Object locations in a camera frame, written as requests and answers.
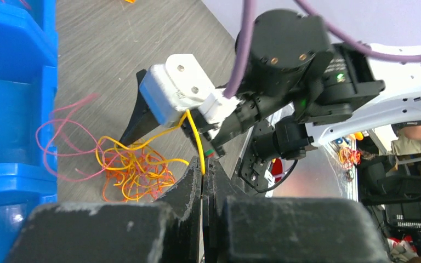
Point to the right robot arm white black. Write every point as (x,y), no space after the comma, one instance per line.
(297,83)

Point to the person in background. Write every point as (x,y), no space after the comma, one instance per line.
(408,141)

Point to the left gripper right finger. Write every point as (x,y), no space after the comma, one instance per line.
(242,228)

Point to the blue three-compartment plastic bin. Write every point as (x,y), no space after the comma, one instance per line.
(28,85)

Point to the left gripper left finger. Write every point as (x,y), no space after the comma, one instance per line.
(165,230)

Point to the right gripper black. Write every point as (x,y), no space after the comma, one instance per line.
(213,135)

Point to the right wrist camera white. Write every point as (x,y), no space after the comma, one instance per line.
(181,84)

